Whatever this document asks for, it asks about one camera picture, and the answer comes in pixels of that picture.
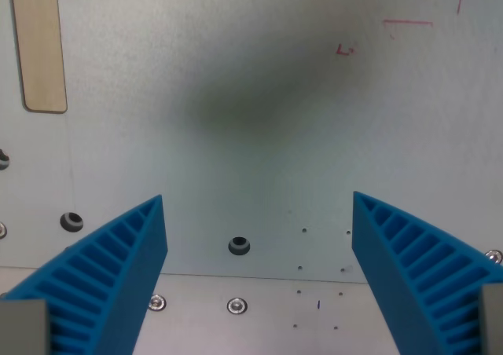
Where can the silver socket head screw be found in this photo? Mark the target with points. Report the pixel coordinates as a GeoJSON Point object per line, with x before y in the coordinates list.
{"type": "Point", "coordinates": [2, 230]}
{"type": "Point", "coordinates": [494, 256]}
{"type": "Point", "coordinates": [237, 306]}
{"type": "Point", "coordinates": [156, 302]}

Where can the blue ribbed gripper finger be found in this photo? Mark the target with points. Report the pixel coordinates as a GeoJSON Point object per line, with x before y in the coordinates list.
{"type": "Point", "coordinates": [408, 260]}
{"type": "Point", "coordinates": [118, 268]}

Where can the light wooden strip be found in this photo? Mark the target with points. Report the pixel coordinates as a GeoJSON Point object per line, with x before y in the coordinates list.
{"type": "Point", "coordinates": [39, 45]}

